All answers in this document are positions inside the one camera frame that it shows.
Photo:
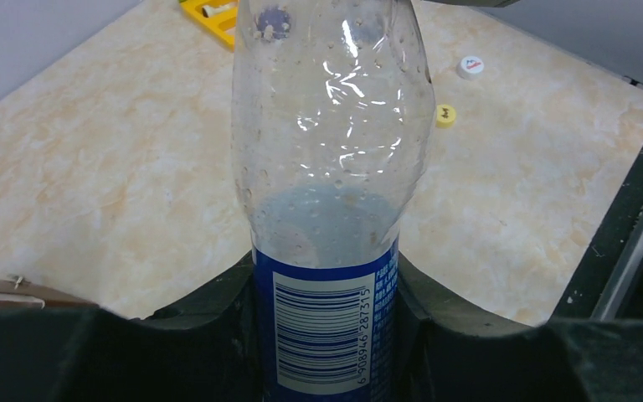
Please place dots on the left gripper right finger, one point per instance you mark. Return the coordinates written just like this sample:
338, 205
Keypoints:
449, 349

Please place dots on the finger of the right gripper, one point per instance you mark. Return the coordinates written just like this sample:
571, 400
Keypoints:
477, 3

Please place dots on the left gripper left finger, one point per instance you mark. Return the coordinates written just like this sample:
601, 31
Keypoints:
199, 348

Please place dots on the white bottle cap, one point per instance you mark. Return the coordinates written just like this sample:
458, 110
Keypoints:
470, 67

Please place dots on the yellow bottle cap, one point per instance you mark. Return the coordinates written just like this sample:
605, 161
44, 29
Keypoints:
445, 116

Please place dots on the blue cap labelled bottle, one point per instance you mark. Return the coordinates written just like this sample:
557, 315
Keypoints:
330, 129

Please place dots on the purple cube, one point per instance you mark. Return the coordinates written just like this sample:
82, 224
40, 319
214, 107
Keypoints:
273, 23

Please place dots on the brown wooden metronome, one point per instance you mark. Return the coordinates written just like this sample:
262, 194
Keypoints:
19, 292

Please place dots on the yellow triangular toy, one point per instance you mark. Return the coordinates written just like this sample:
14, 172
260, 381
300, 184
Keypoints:
216, 17

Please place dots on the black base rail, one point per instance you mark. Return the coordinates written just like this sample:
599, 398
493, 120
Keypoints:
600, 260

